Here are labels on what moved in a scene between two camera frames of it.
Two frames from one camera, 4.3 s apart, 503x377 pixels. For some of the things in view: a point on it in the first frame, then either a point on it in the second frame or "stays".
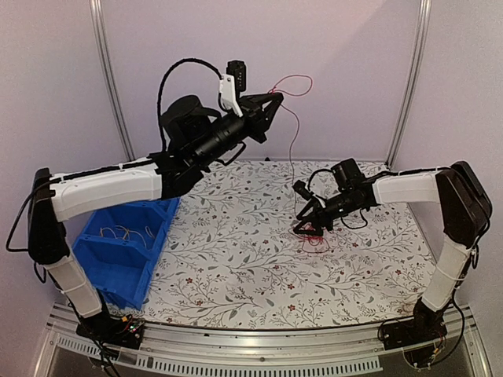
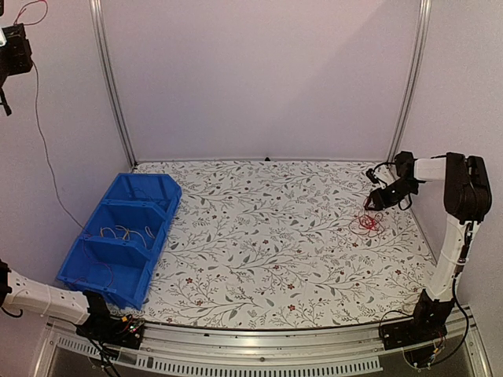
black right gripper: [317, 232] → [380, 201]
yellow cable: [126, 234] stays
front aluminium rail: [171, 350] stays
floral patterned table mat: [229, 254] stays
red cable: [321, 239] → [366, 225]
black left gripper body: [214, 145] → [23, 60]
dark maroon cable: [297, 122] → [47, 151]
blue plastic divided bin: [118, 247] stays
